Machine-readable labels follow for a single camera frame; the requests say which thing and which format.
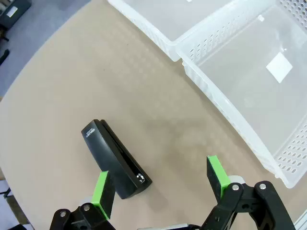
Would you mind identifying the white basket with label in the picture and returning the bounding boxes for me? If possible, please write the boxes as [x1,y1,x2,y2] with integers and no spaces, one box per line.
[175,0,307,190]

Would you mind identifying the white square label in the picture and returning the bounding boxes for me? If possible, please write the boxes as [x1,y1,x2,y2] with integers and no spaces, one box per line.
[265,52,293,83]

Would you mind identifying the white perforated plastic basket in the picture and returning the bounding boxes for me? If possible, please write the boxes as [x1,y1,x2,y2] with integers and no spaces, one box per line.
[106,0,240,62]

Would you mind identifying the black stapler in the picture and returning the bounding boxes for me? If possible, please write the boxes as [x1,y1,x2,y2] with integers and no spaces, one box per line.
[81,119,153,200]

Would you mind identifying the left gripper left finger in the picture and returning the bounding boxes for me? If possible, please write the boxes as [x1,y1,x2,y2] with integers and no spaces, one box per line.
[49,170,118,230]

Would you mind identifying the black equipment case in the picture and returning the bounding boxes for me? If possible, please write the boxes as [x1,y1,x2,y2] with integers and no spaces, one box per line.
[0,0,33,31]

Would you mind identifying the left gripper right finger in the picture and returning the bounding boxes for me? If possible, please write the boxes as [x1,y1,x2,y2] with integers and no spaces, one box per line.
[201,155,296,230]

